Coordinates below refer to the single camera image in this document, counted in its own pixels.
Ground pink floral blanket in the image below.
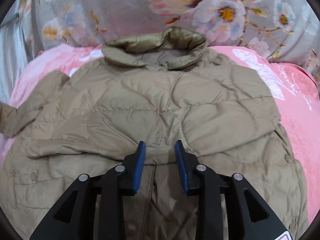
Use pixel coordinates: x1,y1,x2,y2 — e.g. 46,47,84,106
1,44,319,222

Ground grey floral duvet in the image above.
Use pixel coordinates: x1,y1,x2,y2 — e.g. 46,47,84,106
18,0,319,79

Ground khaki quilted puffer jacket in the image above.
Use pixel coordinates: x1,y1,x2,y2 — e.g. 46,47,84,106
1,27,308,239

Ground white satin curtain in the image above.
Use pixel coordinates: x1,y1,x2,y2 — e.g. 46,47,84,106
0,13,28,103

